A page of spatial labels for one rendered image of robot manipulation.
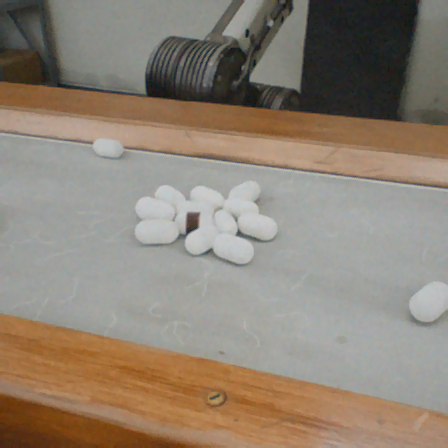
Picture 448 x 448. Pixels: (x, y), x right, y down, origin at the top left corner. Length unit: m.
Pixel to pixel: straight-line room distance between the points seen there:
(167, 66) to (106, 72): 2.14
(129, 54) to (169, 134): 2.29
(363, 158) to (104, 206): 0.26
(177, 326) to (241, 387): 0.09
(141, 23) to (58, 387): 2.58
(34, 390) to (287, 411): 0.13
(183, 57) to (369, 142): 0.37
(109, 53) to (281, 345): 2.67
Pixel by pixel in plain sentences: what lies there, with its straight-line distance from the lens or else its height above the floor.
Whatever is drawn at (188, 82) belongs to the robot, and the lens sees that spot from 0.83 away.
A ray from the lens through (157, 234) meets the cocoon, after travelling 0.43.
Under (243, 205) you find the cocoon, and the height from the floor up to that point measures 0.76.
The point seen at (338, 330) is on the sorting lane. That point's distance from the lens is 0.37.
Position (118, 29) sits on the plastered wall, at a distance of 2.89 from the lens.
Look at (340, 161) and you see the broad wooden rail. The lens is 0.57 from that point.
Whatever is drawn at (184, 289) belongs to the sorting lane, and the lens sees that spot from 0.40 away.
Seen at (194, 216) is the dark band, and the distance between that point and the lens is 0.44.
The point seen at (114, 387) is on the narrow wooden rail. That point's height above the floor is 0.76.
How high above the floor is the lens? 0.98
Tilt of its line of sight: 32 degrees down
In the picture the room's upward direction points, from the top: straight up
